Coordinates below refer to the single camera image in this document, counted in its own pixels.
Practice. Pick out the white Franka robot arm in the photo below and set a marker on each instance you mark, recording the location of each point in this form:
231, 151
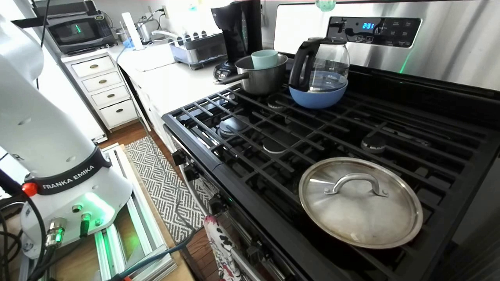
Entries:
40, 129

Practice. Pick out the black stove knob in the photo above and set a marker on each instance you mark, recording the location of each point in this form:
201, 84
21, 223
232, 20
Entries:
217, 203
254, 251
179, 156
192, 171

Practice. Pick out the black gas stove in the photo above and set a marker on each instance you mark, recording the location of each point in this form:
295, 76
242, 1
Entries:
332, 129

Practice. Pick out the small steel saucepan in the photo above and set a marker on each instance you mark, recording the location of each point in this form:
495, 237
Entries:
262, 81

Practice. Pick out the blue bowl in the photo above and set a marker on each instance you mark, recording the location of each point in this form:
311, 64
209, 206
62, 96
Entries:
317, 98

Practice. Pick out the teal cup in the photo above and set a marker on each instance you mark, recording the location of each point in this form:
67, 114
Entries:
264, 57

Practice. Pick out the grey patterned rug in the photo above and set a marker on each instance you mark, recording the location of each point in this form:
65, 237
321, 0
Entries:
161, 181

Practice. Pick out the silver toaster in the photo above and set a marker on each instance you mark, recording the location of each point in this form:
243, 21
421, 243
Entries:
200, 48

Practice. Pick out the black coffee maker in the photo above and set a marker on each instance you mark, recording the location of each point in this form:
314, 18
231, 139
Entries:
239, 31

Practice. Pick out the patterned dish towel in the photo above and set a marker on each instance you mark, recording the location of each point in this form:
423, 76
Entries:
223, 249

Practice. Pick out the steel pan lid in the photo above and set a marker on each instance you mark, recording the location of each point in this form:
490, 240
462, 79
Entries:
359, 212

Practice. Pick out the steel faucet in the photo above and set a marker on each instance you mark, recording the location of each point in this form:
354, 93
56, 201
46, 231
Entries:
164, 32

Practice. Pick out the white drawer cabinet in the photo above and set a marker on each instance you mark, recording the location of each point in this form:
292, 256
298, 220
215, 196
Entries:
103, 87

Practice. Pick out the white tall dispenser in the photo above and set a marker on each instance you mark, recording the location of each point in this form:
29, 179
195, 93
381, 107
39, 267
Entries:
131, 29

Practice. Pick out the black microwave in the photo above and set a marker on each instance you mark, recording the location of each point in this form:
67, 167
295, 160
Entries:
78, 31

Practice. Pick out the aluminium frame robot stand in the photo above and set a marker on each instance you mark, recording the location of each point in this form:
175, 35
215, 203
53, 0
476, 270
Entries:
137, 227

